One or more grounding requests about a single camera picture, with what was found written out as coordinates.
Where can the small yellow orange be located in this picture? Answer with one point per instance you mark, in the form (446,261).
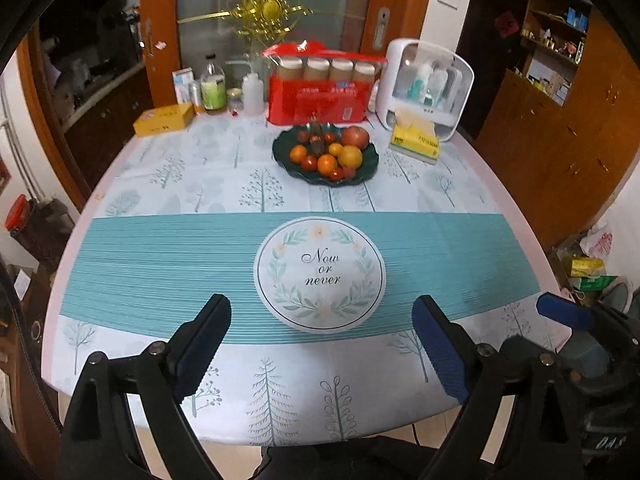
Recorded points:
(335,149)

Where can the large yellow orange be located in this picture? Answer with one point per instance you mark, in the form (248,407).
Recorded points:
(350,156)

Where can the small orange tangerine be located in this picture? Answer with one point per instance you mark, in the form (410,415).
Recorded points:
(298,152)

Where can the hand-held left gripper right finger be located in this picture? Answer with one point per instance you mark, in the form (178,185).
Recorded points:
(445,355)

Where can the red apple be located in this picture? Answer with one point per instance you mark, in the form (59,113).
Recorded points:
(356,136)

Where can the yellow flat box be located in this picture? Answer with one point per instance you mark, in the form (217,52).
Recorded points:
(164,119)

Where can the white storage box clear lid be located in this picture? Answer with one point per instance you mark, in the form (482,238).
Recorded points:
(430,85)

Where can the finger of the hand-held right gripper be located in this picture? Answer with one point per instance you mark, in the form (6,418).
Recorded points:
(560,307)

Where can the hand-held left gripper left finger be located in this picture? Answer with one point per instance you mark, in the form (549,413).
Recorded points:
(197,360)

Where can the printed teal tablecloth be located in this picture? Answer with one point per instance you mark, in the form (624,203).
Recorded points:
(175,270)

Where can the beige jar white lid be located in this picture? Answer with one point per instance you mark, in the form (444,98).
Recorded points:
(342,68)
(290,67)
(317,67)
(365,71)

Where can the red plastic package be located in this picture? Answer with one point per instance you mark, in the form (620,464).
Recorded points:
(320,97)

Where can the wooden glass-front cabinet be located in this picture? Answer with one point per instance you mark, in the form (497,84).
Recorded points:
(100,70)

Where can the metal can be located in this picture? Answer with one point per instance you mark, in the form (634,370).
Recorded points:
(195,96)

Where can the gold hanging ornament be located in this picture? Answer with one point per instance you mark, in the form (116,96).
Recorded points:
(267,10)

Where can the dark green wavy plate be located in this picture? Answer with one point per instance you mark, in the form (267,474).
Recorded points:
(368,170)

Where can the wooden door frosted glass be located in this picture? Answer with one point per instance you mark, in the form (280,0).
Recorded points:
(210,20)

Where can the red cherry tomato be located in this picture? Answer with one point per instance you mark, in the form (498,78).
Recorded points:
(302,136)
(309,162)
(336,174)
(330,137)

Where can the small glass jar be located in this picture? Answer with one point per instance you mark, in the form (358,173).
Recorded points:
(234,100)

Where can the yellow tissue pack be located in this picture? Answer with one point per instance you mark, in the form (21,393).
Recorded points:
(415,139)

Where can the yellow green plastic bag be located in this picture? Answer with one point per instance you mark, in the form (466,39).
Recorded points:
(585,272)

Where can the red paper decoration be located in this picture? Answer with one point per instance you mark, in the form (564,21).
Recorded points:
(506,23)

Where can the glass bottle green label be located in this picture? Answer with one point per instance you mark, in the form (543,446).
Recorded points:
(214,87)

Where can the white plastic bag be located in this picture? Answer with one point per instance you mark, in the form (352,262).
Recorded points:
(600,240)

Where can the white squeeze bottle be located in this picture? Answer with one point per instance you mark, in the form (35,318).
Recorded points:
(252,92)

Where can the white blue carton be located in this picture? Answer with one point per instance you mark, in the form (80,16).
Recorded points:
(181,82)

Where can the red lid container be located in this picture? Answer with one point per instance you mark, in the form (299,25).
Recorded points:
(17,212)

